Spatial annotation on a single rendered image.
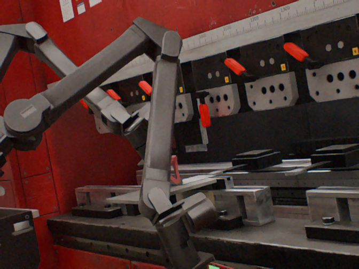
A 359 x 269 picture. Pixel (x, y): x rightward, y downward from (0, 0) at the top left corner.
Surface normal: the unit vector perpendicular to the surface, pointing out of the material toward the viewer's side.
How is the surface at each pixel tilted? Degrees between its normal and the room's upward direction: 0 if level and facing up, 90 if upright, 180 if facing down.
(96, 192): 90
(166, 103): 66
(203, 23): 90
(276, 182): 90
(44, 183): 90
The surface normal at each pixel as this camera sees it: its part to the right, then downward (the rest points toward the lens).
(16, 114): 0.18, -0.42
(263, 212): 0.59, -0.06
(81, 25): -0.79, 0.18
